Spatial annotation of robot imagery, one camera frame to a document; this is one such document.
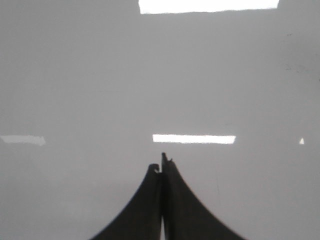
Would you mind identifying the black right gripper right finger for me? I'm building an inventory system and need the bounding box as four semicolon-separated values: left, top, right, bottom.
161;152;244;240

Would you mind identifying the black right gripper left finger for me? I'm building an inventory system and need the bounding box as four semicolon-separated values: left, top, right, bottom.
92;163;162;240

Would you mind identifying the white whiteboard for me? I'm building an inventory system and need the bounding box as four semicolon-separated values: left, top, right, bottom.
0;0;320;240

